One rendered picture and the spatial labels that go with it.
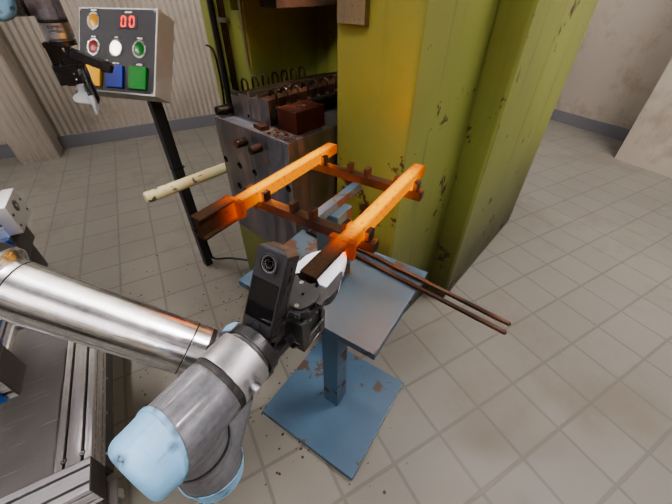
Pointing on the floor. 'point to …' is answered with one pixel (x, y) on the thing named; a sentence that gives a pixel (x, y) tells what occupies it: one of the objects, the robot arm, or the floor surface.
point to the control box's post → (177, 172)
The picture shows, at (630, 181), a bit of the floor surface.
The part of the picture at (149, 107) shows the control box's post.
